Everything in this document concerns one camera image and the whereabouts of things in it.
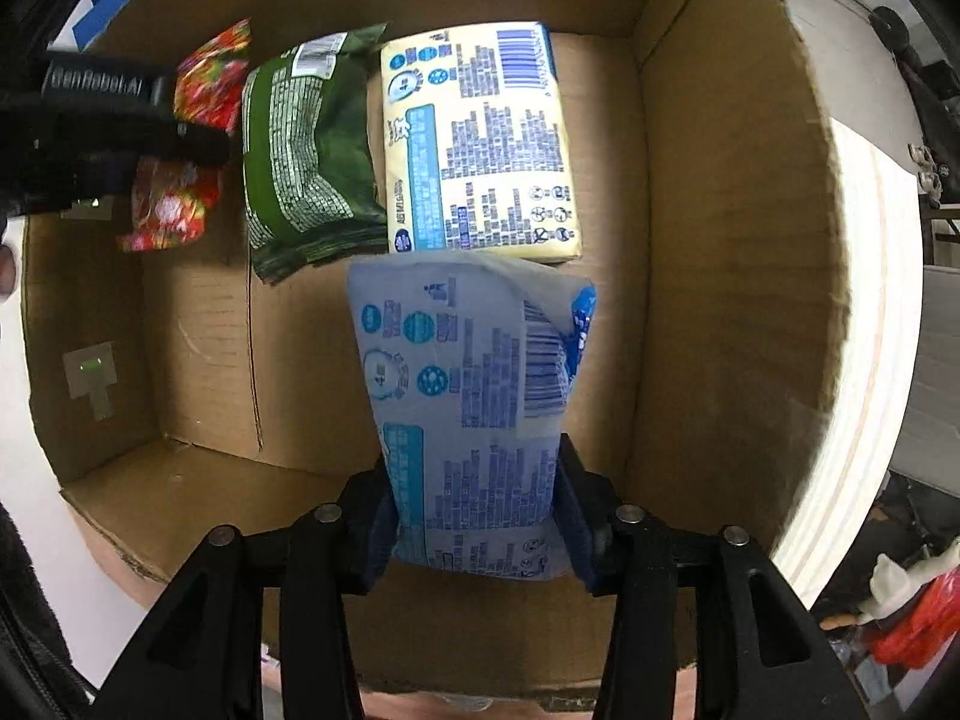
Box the person's left hand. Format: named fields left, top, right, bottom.
left=0, top=214, right=19, bottom=299

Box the green snack bag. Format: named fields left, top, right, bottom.
left=240, top=21, right=391, bottom=286

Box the red candy bag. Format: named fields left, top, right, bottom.
left=117, top=18, right=253, bottom=254

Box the red and white toy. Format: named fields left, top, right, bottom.
left=855, top=540, right=960, bottom=672

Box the cardboard box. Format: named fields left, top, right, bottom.
left=21, top=0, right=853, bottom=698

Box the white round table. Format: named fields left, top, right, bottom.
left=765, top=0, right=925, bottom=611

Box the yellow tissue pack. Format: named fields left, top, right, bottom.
left=379, top=19, right=584, bottom=263

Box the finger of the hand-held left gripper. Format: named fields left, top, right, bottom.
left=135, top=120, right=233, bottom=166

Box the blue tissue pack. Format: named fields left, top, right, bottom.
left=346, top=252, right=599, bottom=583

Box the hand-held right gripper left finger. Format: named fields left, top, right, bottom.
left=88, top=465, right=398, bottom=720

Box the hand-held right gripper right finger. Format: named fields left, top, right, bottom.
left=553, top=435, right=871, bottom=720

